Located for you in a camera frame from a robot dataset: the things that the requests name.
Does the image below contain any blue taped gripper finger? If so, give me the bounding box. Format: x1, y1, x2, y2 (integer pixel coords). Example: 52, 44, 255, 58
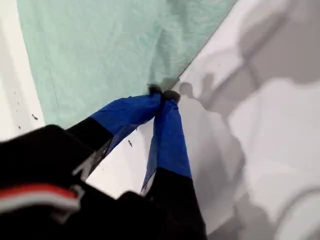
66, 83, 163, 182
140, 89, 207, 240

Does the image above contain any red and white wire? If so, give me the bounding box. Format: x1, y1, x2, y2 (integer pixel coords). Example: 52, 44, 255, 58
0, 183, 85, 219

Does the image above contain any pale green T-shirt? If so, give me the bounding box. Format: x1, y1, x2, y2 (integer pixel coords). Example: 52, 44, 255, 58
16, 0, 238, 131

